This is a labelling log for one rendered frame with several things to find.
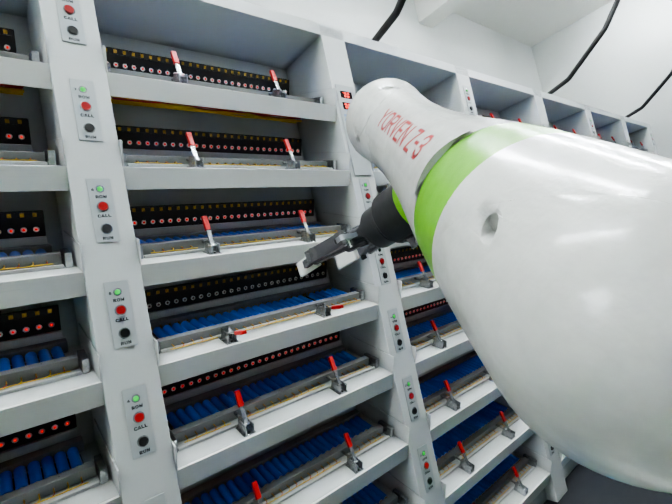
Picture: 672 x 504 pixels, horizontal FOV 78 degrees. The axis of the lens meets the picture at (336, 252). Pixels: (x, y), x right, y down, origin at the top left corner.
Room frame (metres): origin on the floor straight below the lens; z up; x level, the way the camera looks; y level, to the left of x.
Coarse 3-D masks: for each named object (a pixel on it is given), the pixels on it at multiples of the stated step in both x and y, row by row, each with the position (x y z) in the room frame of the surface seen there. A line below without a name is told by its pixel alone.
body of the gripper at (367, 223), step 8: (368, 208) 0.70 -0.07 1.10; (368, 216) 0.68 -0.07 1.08; (360, 224) 0.70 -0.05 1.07; (368, 224) 0.68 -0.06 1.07; (352, 232) 0.71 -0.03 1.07; (360, 232) 0.70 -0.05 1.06; (368, 232) 0.69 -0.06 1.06; (376, 232) 0.68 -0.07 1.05; (352, 240) 0.71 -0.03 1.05; (360, 240) 0.71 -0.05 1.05; (368, 240) 0.70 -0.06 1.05; (376, 240) 0.69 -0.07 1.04; (384, 240) 0.68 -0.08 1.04
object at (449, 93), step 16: (448, 80) 1.66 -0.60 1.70; (464, 80) 1.66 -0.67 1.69; (432, 96) 1.73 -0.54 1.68; (448, 96) 1.67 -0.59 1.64; (464, 96) 1.64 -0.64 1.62; (464, 112) 1.63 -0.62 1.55; (528, 448) 1.68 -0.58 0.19; (544, 448) 1.63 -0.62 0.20; (560, 464) 1.69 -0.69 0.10; (560, 480) 1.67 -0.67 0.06; (560, 496) 1.65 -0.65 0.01
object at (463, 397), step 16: (432, 368) 1.54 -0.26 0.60; (448, 368) 1.57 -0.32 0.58; (464, 368) 1.58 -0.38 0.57; (480, 368) 1.57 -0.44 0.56; (432, 384) 1.46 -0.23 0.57; (448, 384) 1.37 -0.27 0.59; (464, 384) 1.49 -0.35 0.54; (480, 384) 1.51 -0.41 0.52; (432, 400) 1.36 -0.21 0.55; (448, 400) 1.36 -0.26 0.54; (464, 400) 1.40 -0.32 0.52; (480, 400) 1.42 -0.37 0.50; (432, 416) 1.31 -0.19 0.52; (448, 416) 1.31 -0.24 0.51; (464, 416) 1.37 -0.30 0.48; (432, 432) 1.25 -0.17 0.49
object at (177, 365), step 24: (288, 288) 1.20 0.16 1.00; (336, 288) 1.31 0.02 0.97; (360, 288) 1.22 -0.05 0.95; (168, 312) 0.98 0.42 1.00; (336, 312) 1.10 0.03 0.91; (360, 312) 1.14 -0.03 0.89; (240, 336) 0.94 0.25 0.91; (264, 336) 0.94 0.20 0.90; (288, 336) 0.99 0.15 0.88; (312, 336) 1.04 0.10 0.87; (168, 360) 0.82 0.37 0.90; (192, 360) 0.84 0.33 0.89; (216, 360) 0.87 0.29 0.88; (240, 360) 0.91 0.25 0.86; (168, 384) 0.82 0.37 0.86
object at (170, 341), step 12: (324, 300) 1.12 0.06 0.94; (336, 300) 1.15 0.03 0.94; (348, 300) 1.18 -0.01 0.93; (276, 312) 1.02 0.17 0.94; (288, 312) 1.04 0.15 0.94; (300, 312) 1.07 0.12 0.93; (312, 312) 1.07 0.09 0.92; (228, 324) 0.94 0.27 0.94; (240, 324) 0.96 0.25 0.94; (252, 324) 0.97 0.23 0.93; (168, 336) 0.87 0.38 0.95; (180, 336) 0.87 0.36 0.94; (192, 336) 0.89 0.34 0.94; (204, 336) 0.91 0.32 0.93
